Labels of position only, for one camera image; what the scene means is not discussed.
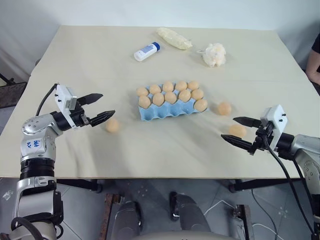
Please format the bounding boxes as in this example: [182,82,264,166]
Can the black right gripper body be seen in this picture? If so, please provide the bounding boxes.
[248,124,274,157]

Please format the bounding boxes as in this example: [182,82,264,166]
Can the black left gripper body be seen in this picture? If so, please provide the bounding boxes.
[69,105,92,129]

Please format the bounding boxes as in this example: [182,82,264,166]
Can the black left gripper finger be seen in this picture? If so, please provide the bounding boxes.
[88,109,117,127]
[76,93,104,107]

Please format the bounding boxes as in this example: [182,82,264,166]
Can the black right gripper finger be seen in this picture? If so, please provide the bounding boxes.
[232,116,262,129]
[220,134,254,150]

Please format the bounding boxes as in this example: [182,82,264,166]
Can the blue egg carton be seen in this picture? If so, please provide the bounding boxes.
[136,95,210,123]

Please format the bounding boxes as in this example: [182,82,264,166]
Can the white bottle with blue cap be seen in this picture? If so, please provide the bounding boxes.
[133,41,161,62]

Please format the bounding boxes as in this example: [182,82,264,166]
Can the black stand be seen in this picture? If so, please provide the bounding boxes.
[0,73,28,110]

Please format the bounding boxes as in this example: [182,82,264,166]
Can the rusty brown metal bar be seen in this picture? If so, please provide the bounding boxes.
[100,192,119,240]
[234,204,254,240]

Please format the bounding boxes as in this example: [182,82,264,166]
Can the dark rounded robot leg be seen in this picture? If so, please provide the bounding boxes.
[169,191,214,240]
[112,200,144,240]

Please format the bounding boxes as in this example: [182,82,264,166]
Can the person in black shirt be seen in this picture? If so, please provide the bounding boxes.
[305,33,320,96]

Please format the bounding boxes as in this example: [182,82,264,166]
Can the long clear bag, white contents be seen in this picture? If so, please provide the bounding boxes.
[156,27,194,51]

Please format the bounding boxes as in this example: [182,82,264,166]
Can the pale robot torso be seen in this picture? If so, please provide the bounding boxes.
[134,230,240,240]

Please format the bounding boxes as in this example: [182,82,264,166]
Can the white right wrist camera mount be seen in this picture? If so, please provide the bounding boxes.
[259,104,289,152]

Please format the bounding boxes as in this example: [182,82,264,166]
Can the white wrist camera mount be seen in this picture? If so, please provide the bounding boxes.
[259,104,289,152]
[54,84,79,129]

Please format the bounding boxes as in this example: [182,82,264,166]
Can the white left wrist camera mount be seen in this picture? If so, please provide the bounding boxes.
[54,84,79,129]

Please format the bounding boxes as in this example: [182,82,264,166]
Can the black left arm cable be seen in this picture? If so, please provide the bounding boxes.
[35,83,58,117]

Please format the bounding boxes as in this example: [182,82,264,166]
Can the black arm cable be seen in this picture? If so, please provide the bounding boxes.
[35,83,58,117]
[264,136,316,237]

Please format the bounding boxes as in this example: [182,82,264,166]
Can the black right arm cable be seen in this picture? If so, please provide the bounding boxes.
[264,136,316,237]

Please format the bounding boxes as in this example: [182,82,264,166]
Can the black table frame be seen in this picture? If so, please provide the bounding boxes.
[55,178,302,194]

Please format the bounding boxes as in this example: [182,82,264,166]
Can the black floor cable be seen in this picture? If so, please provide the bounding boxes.
[250,188,279,237]

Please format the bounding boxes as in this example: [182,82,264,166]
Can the white floor cable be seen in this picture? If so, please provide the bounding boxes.
[204,199,277,237]

